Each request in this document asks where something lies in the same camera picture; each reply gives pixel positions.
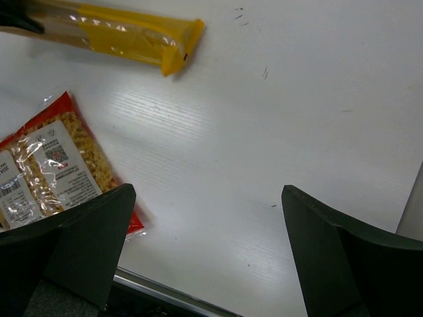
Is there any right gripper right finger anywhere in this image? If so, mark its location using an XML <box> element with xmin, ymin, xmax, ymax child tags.
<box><xmin>281</xmin><ymin>185</ymin><xmax>422</xmax><ymax>316</ymax></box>

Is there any yellow spaghetti pack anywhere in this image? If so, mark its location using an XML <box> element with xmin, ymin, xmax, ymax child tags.
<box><xmin>1</xmin><ymin>1</ymin><xmax>205</xmax><ymax>77</ymax></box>

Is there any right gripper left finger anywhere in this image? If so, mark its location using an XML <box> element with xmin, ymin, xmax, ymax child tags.
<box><xmin>1</xmin><ymin>184</ymin><xmax>136</xmax><ymax>316</ymax></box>

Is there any red macaroni bag right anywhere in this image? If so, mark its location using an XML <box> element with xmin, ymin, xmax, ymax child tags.
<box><xmin>0</xmin><ymin>90</ymin><xmax>147</xmax><ymax>242</ymax></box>

